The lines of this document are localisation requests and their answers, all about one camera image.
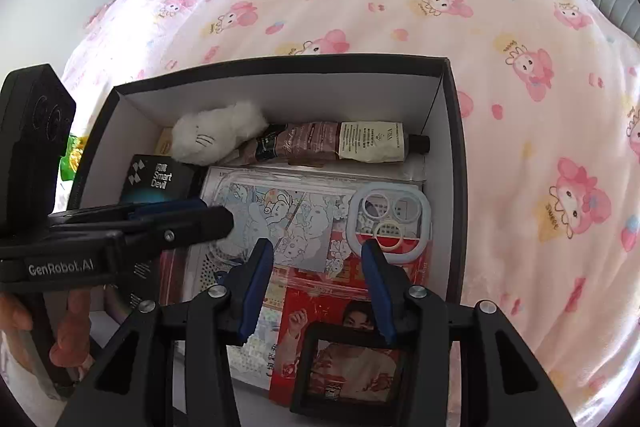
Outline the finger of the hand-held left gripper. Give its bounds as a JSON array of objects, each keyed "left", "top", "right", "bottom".
[
  {"left": 47, "top": 198, "right": 210, "bottom": 229},
  {"left": 115, "top": 206, "right": 236, "bottom": 259}
]

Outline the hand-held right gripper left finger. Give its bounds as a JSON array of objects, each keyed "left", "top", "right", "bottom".
[{"left": 54, "top": 237, "right": 276, "bottom": 427}]

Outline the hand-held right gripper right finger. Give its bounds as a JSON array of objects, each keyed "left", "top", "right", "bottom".
[{"left": 361, "top": 238, "right": 576, "bottom": 427}]

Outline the black gradient printed box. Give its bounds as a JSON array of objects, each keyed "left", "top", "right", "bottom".
[{"left": 105, "top": 153, "right": 203, "bottom": 323}]

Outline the green corn snack packet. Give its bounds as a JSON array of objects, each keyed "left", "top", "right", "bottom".
[{"left": 59, "top": 133, "right": 91, "bottom": 182}]

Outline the red printed card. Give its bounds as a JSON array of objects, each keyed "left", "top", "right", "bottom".
[{"left": 267, "top": 257, "right": 433, "bottom": 408}]

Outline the cream sheet with coloured labels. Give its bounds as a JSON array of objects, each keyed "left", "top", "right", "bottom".
[{"left": 227, "top": 279, "right": 288, "bottom": 388}]

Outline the black square display frame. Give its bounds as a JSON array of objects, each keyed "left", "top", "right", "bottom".
[{"left": 289, "top": 323, "right": 420, "bottom": 419}]

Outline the black cardboard box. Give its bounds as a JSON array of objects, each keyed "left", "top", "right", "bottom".
[{"left": 67, "top": 53, "right": 468, "bottom": 413}]

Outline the person's left hand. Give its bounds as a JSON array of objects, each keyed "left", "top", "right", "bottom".
[{"left": 0, "top": 289, "right": 94, "bottom": 369}]

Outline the bagged cartoon colouring sheet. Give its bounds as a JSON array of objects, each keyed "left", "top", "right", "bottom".
[{"left": 182, "top": 164, "right": 428, "bottom": 303}]

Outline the white plush cat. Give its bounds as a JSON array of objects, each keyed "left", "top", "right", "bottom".
[{"left": 171, "top": 101, "right": 269, "bottom": 166}]

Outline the pink floral cream tube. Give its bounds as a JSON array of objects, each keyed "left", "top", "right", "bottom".
[{"left": 240, "top": 122, "right": 343, "bottom": 165}]

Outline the cream tube with black cap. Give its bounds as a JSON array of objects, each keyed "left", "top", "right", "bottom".
[{"left": 337, "top": 119, "right": 432, "bottom": 164}]

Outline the white plastic ring frame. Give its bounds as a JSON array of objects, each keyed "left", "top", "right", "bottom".
[{"left": 347, "top": 183, "right": 432, "bottom": 267}]

